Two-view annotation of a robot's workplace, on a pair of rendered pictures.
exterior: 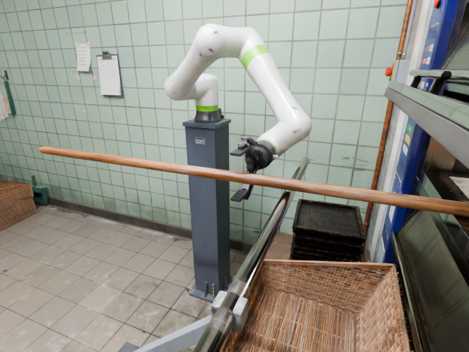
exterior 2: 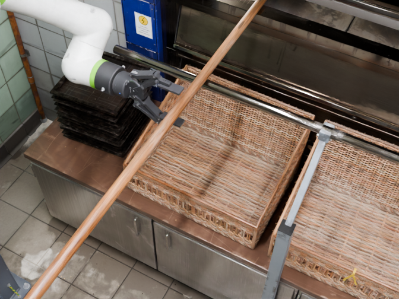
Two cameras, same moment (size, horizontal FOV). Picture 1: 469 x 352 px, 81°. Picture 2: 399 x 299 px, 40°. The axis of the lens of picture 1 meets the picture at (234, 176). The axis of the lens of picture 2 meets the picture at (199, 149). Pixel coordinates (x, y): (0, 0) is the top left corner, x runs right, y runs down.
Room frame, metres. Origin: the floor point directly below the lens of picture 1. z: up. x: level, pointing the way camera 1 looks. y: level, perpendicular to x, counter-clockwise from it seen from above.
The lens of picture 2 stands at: (0.56, 1.06, 2.35)
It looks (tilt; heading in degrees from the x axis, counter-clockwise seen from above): 52 degrees down; 276
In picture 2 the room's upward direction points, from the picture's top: 1 degrees clockwise
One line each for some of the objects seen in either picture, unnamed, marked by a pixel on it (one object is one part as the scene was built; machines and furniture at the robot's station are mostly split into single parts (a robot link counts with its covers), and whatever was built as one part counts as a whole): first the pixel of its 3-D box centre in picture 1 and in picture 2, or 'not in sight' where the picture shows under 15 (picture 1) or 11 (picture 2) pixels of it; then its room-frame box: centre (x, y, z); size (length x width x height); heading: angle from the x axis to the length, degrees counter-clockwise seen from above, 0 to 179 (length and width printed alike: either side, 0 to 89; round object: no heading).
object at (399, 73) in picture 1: (400, 72); not in sight; (1.38, -0.78, 1.46); 0.10 x 0.07 x 0.10; 158
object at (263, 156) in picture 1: (254, 160); (132, 87); (0.87, -0.07, 1.19); 0.09 x 0.07 x 0.08; 158
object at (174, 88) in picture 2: (239, 151); (170, 86); (0.74, -0.02, 1.26); 0.07 x 0.03 x 0.01; 158
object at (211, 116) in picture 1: (211, 114); not in sight; (1.62, 0.13, 1.23); 0.26 x 0.15 x 0.06; 157
